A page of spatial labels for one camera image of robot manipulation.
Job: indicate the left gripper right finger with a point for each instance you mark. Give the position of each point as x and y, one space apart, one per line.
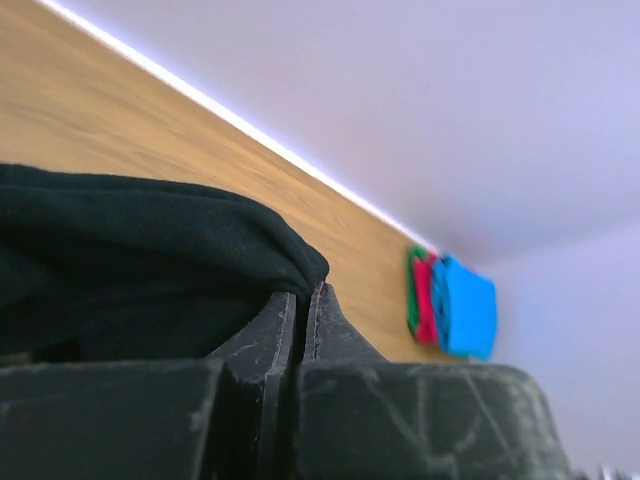
363 417

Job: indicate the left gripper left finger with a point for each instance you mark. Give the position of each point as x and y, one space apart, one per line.
224 416

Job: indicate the black t-shirt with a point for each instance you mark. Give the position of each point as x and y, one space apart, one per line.
110 267

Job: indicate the folded blue t-shirt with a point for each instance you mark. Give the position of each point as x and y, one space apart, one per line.
465 310

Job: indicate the folded red t-shirt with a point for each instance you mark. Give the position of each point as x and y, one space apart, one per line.
424 321

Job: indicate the folded green t-shirt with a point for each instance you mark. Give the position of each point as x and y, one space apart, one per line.
416 252

